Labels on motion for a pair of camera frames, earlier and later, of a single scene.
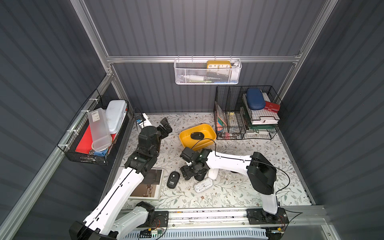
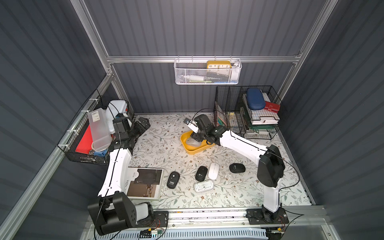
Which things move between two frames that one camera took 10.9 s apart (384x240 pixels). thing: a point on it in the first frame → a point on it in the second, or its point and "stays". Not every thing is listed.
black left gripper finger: x=167 y=129 → x=146 y=127
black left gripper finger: x=165 y=123 → x=144 y=121
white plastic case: x=115 y=111 stays
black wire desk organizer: x=247 y=112 stays
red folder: x=85 y=145 stays
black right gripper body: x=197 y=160 → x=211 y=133
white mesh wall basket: x=207 y=71 stays
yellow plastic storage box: x=209 y=133 stays
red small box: x=272 y=107 stays
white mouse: x=213 y=173 stays
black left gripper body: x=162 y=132 → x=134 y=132
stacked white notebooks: x=265 y=120 stays
